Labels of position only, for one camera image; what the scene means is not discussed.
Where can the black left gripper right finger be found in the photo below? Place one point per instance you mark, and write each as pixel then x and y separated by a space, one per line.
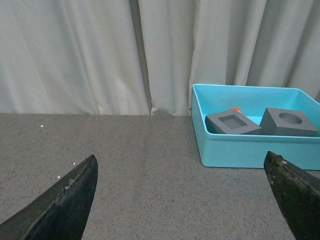
pixel 297 194

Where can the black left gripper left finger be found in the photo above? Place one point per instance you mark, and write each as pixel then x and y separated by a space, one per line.
pixel 61 212

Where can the gray cube round hole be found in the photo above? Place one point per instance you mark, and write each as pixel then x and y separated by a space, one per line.
pixel 287 122

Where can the gray cube square hole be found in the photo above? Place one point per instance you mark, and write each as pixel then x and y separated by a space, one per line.
pixel 231 122

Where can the orange cylinder white numbers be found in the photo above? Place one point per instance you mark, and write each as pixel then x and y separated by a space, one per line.
pixel 237 109

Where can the blue plastic box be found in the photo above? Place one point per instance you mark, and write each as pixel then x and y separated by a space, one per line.
pixel 249 151

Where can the gray curtain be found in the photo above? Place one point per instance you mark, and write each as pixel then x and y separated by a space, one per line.
pixel 141 57

